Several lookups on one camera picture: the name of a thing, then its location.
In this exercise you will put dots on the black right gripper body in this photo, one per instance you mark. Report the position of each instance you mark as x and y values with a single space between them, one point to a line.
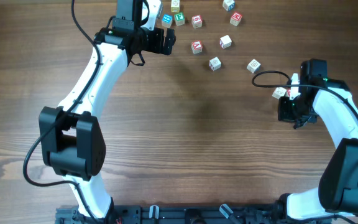
288 109

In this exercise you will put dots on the plain B letter block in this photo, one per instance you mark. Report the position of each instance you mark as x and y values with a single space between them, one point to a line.
253 66

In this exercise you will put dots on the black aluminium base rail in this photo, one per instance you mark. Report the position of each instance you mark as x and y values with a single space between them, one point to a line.
257 213

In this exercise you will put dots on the blue letter block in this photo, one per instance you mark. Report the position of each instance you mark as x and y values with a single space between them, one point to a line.
167 20

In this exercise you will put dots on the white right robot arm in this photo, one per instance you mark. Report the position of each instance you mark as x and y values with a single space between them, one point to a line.
312 96

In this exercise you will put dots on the blue white corner block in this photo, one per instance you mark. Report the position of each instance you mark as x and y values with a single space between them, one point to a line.
228 4

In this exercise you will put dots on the plain red trimmed block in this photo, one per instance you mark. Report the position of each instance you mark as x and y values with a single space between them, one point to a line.
215 63

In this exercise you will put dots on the red A letter block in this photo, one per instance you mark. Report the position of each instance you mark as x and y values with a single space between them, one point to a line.
197 47

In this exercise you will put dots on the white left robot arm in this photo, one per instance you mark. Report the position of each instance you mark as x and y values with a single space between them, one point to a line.
70 135

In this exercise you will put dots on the green F letter block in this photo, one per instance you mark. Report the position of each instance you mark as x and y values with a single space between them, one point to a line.
179 19

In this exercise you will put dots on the red M letter block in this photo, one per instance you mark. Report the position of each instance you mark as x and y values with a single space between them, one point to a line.
236 18

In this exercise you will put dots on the yellow letter block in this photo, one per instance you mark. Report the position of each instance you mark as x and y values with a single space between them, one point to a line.
175 5

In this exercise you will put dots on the red edged plain block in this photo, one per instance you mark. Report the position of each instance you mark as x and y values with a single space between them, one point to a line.
225 41

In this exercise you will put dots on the plain wooden picture block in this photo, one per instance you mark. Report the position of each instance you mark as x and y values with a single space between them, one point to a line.
280 92

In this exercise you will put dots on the red 6 number block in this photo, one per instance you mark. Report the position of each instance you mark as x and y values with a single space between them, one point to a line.
196 21

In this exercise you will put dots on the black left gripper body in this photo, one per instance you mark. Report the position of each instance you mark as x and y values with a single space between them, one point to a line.
161 41

